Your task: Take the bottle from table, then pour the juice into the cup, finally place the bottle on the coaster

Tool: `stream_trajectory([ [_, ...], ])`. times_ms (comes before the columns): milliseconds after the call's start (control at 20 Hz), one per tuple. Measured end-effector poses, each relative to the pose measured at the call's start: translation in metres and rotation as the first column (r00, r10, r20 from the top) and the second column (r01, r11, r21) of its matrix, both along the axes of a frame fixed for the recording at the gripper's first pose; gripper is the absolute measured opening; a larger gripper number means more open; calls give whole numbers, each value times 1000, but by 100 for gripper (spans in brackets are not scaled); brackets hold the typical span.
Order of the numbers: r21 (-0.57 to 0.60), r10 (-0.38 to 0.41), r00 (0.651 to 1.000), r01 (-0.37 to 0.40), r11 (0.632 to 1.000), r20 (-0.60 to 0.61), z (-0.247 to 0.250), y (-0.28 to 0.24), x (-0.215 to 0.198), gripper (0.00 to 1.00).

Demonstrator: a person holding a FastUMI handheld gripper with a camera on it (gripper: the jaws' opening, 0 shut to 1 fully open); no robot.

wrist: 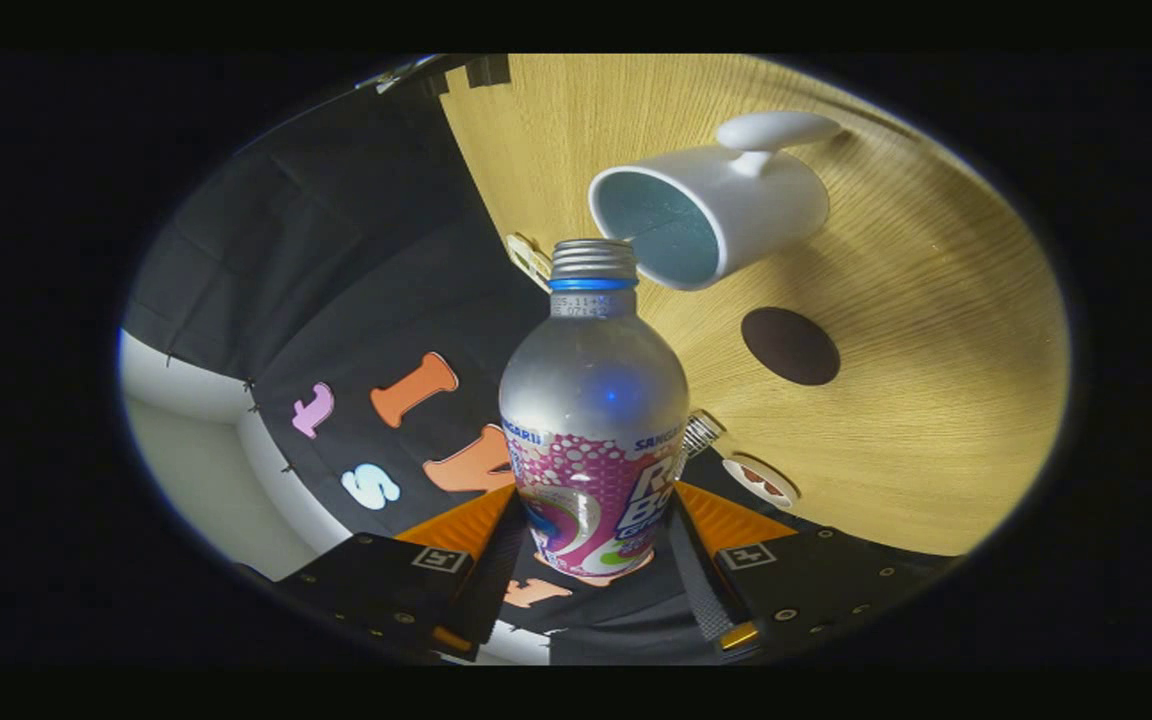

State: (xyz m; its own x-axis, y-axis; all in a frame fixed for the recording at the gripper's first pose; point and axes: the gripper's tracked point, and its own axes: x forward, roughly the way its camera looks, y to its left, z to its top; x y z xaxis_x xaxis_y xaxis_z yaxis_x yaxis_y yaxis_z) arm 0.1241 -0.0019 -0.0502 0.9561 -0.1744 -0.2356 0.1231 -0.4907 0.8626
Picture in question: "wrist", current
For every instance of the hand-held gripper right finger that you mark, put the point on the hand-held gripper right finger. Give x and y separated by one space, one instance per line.
701 590

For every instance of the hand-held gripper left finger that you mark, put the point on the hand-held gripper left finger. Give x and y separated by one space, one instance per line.
486 590

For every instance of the silver juice bottle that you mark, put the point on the silver juice bottle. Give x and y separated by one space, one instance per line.
591 400

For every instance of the dark brown round coaster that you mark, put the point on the dark brown round coaster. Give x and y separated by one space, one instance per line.
791 346

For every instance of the white cup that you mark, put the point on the white cup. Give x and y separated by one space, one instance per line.
766 210

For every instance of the white round plate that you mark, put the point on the white round plate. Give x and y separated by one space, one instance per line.
774 497

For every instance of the brown meat piece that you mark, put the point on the brown meat piece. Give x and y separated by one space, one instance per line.
772 487
748 474

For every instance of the metal mesh utensil holder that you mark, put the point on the metal mesh utensil holder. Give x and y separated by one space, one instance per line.
702 434

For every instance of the wooden table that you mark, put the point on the wooden table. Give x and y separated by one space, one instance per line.
936 400

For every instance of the black backdrop cloth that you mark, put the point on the black backdrop cloth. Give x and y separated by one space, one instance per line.
336 300

